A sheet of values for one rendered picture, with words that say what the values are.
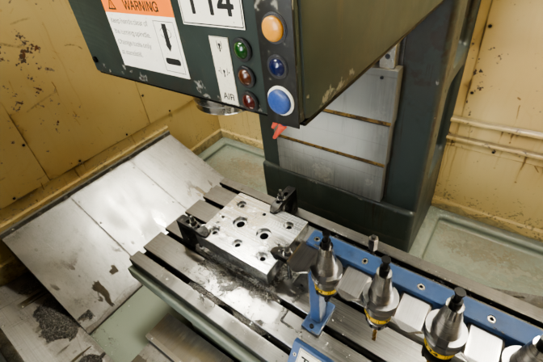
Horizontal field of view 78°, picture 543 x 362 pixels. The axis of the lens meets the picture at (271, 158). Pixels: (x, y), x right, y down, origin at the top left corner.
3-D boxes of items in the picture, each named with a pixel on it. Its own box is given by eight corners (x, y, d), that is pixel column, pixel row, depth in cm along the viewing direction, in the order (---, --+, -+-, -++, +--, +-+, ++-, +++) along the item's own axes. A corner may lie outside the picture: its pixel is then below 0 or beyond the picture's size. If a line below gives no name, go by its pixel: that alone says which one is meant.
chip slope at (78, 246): (115, 363, 114) (82, 323, 99) (31, 273, 149) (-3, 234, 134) (268, 204, 170) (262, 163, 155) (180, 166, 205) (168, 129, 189)
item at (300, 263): (305, 279, 67) (305, 276, 66) (283, 267, 69) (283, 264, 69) (322, 254, 71) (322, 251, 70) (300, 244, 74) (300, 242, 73)
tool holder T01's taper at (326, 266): (340, 262, 67) (341, 240, 63) (334, 280, 64) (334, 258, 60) (319, 255, 69) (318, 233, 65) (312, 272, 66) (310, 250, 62)
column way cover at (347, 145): (380, 206, 123) (397, 72, 92) (275, 168, 147) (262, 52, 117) (385, 198, 126) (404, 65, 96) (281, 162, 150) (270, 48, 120)
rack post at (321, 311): (318, 338, 87) (315, 267, 70) (300, 326, 90) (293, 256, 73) (335, 307, 93) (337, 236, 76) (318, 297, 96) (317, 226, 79)
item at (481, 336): (497, 382, 49) (498, 380, 49) (457, 361, 52) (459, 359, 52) (504, 342, 54) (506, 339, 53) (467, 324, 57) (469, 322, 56)
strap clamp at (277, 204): (278, 233, 117) (274, 202, 108) (270, 229, 119) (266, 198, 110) (298, 209, 125) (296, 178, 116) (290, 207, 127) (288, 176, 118)
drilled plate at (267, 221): (268, 284, 97) (266, 274, 94) (198, 243, 112) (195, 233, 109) (309, 232, 111) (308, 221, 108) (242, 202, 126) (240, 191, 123)
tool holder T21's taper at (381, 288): (398, 294, 60) (403, 271, 56) (385, 311, 58) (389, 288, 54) (376, 279, 63) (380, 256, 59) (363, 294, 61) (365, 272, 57)
